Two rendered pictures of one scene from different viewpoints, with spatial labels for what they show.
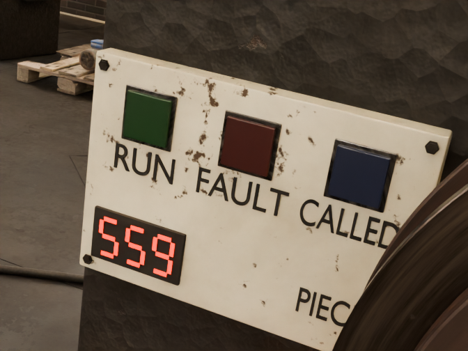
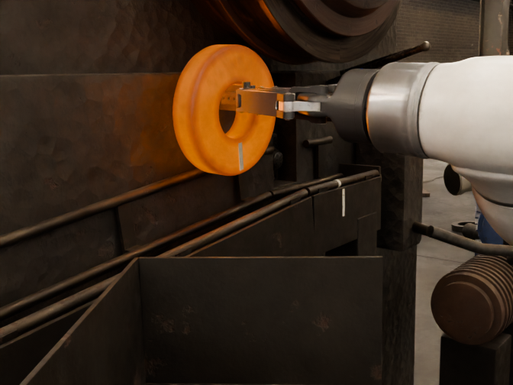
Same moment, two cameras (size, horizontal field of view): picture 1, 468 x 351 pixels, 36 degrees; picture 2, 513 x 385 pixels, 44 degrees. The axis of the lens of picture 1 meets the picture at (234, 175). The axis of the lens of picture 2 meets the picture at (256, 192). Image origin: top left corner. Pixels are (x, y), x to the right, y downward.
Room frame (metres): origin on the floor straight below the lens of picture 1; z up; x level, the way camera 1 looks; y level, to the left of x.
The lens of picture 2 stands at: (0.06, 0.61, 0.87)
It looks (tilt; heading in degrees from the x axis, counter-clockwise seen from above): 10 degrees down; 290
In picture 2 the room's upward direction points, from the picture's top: 1 degrees counter-clockwise
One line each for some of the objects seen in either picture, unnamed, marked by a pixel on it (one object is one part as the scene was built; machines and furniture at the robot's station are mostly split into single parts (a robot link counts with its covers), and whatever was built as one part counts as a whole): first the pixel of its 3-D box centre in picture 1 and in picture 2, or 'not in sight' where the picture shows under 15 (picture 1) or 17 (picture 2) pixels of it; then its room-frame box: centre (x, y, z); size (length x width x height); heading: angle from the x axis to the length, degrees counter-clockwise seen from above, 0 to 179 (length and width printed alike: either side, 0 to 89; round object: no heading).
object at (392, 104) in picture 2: not in sight; (408, 109); (0.12, -0.03, 0.83); 0.09 x 0.06 x 0.09; 71
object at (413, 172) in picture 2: not in sight; (387, 179); (0.21, -0.52, 0.68); 0.11 x 0.08 x 0.24; 160
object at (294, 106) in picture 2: not in sight; (309, 105); (0.22, -0.02, 0.83); 0.05 x 0.05 x 0.02; 72
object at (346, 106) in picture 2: not in sight; (342, 105); (0.19, -0.05, 0.83); 0.09 x 0.08 x 0.07; 161
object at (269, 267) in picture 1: (242, 206); not in sight; (0.49, -0.01, 1.15); 0.26 x 0.02 x 0.18; 70
